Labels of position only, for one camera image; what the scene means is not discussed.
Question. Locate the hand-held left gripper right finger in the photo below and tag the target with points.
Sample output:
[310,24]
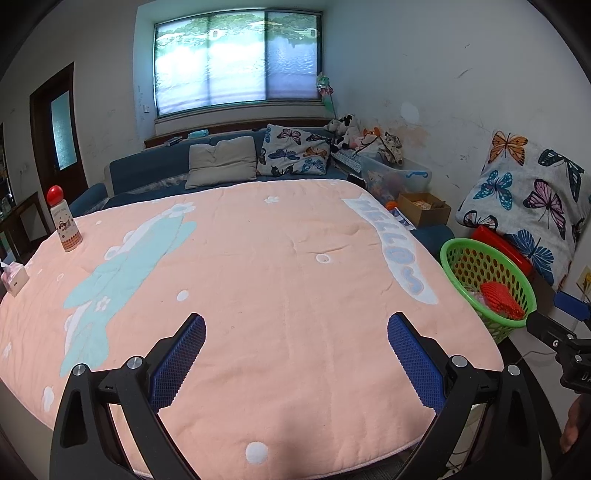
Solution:
[415,364]

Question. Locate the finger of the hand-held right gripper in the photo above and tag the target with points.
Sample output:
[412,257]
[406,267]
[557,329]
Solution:
[571,304]
[542,328]

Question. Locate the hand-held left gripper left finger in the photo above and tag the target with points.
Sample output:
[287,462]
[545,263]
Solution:
[178,364]

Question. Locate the red foam fruit net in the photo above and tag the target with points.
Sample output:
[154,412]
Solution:
[501,300]

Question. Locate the green plastic basket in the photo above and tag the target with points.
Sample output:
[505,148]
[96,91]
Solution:
[466,258]

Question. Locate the person's right hand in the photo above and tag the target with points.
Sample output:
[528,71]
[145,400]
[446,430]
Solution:
[576,424]

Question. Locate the red plastic stool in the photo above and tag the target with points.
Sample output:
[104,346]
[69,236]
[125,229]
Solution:
[503,244]

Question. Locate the folded butterfly blanket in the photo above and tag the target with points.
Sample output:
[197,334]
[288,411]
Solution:
[531,198]

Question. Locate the pink printed blanket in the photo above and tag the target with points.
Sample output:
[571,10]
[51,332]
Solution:
[277,300]

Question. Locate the printed paper booklet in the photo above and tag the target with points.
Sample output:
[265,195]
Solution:
[402,218]

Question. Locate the cardboard box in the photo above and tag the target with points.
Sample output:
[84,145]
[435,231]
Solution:
[422,208]

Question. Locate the small orange toy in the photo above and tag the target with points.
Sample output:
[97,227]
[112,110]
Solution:
[392,206]

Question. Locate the bottle with red cap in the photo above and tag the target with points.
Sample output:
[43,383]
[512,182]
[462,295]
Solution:
[64,221]

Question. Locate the pink tissue box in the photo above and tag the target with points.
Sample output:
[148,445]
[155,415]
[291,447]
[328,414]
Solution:
[14,279]

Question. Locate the clear plastic storage bin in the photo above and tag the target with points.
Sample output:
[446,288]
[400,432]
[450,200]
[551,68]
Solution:
[397,177]

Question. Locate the small black device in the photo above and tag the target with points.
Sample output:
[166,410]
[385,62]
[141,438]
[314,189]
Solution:
[354,179]

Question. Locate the blue sofa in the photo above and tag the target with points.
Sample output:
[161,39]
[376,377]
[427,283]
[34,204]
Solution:
[138,170]

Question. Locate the beige pillow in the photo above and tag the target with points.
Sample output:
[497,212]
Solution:
[221,161]

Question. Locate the wooden side table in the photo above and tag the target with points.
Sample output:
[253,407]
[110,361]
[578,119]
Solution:
[23,217]

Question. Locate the small dark box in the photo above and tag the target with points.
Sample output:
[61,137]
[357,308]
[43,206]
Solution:
[171,141]

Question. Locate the teal packet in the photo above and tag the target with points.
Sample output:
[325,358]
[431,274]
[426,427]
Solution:
[198,134]

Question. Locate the orange plush toy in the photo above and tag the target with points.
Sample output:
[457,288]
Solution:
[369,136]

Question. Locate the butterfly print pillow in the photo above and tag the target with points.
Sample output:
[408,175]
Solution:
[295,152]

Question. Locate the black white plush toy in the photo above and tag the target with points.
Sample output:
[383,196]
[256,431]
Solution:
[341,127]

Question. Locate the dark wooden door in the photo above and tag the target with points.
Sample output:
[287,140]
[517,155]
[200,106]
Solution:
[57,129]

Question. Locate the colourful pinwheel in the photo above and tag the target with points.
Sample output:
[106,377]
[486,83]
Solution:
[325,87]

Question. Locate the window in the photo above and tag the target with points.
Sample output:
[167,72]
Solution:
[238,60]

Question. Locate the white wall outlet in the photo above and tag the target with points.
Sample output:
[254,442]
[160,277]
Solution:
[585,279]

